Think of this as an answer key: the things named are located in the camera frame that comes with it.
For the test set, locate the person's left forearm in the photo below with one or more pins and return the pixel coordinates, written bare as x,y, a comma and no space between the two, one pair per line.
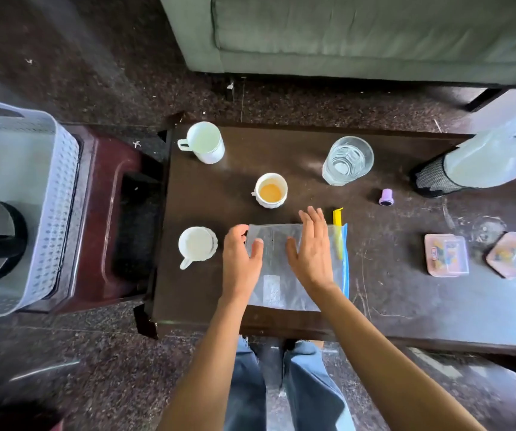
208,368

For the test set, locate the grey green sofa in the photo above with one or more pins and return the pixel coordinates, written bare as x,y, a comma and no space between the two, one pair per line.
374,31

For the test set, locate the tall white mug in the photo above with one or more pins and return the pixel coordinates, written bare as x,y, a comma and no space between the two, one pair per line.
205,141

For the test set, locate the small purple cap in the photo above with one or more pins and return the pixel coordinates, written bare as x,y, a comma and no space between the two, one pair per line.
386,198

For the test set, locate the person's blue jeans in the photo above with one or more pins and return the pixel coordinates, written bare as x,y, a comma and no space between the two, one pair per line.
311,390

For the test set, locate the pink box with clear lid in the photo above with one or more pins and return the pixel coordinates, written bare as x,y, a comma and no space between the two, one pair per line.
446,255
514,255

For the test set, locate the maroon plastic stool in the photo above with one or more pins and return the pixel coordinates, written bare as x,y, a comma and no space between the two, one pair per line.
114,210

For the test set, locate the person's left thumb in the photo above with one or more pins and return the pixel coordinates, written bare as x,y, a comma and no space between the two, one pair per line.
257,253

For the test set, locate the person's right middle finger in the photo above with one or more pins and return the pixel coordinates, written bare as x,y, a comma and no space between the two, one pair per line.
315,222

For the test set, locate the white woven plastic basket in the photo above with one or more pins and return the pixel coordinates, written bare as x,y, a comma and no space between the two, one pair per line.
19,175

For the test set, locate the yellow plastic bag clip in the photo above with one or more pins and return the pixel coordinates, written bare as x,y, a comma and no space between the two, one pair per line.
338,217

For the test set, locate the small clear glass lid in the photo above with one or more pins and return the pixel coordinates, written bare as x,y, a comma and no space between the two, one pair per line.
488,229

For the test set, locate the clear glass of water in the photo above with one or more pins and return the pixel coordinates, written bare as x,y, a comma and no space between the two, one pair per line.
347,161

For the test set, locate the person's right forearm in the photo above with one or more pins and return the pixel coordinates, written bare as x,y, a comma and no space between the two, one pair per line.
374,359

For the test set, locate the person's right hand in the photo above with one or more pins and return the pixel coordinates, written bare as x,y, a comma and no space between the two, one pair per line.
314,260

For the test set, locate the white cup with orange liquid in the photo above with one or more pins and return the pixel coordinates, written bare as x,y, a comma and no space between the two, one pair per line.
270,192

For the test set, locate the person's right thumb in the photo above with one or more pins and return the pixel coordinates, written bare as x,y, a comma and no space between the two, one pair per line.
292,252

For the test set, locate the person's left hand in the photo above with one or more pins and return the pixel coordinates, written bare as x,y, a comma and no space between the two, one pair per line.
237,269

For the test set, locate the bottle with black mesh sleeve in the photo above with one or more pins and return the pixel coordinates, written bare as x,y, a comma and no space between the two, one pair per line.
478,166

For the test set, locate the clear zip bag blue edge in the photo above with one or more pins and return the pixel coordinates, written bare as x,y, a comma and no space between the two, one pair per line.
276,264

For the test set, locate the small white mug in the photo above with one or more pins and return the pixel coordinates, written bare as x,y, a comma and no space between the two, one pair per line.
196,244

